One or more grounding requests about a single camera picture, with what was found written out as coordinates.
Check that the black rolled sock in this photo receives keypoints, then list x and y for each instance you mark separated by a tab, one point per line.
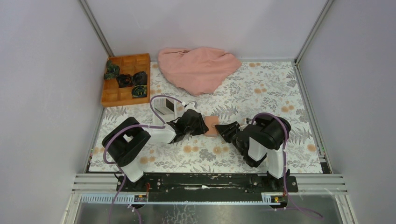
140	78
124	80

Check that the pink cloth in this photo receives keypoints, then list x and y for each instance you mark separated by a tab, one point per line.
198	71

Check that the black rolled sock right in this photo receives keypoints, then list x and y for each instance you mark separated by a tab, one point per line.
140	78

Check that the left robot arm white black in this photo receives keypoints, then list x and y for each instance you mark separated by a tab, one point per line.
126	141

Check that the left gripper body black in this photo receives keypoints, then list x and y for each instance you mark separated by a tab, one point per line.
197	129

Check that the white translucent card box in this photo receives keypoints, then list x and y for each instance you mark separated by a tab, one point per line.
169	117

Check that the floral table mat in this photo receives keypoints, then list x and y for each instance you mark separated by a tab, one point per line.
255	87

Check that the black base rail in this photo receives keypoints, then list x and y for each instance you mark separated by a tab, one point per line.
202	187

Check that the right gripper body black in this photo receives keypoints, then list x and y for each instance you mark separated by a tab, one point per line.
243	153

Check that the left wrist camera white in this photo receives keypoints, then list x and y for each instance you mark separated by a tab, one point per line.
190	106

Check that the dark patterned rolled sock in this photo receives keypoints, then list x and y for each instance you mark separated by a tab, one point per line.
139	91

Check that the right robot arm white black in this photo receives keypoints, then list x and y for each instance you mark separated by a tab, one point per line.
265	137

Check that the green patterned rolled sock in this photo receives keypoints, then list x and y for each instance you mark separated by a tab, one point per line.
112	70

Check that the brown leather card holder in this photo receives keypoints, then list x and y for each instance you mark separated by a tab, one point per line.
211	122

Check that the wooden compartment tray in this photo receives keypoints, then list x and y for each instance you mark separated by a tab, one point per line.
112	95

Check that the black rolled sock left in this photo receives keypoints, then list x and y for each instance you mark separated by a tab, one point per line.
124	80

